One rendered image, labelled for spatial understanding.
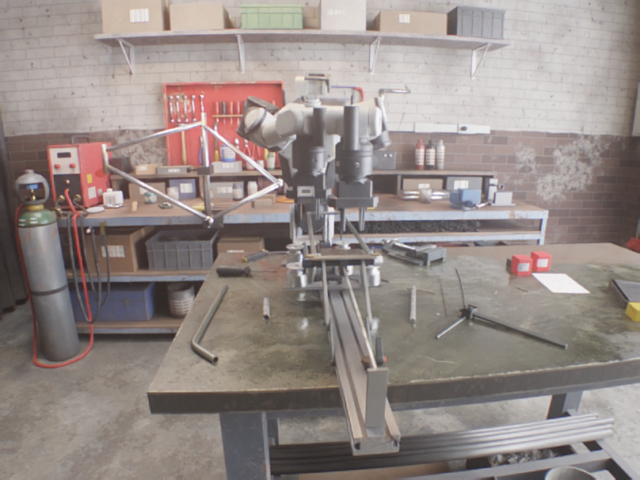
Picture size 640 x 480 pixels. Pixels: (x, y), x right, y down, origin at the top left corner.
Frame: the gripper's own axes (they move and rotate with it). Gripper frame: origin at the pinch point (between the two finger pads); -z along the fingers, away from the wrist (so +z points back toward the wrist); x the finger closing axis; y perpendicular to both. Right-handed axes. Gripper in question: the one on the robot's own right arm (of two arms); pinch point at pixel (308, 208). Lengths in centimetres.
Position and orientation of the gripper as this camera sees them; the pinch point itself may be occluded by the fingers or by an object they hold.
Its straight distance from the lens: 108.5
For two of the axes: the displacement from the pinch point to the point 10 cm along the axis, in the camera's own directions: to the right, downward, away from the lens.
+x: 10.0, -0.1, 0.6
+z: 0.0, -9.6, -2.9
